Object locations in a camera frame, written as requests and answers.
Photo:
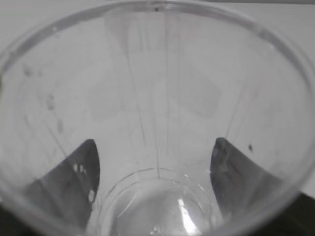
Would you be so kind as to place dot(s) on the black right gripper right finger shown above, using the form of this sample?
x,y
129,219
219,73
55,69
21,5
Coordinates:
x,y
238,183

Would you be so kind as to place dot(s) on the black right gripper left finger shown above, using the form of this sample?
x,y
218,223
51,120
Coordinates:
x,y
68,191

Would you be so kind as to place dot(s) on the transparent plastic cup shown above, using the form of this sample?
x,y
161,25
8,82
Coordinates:
x,y
154,83

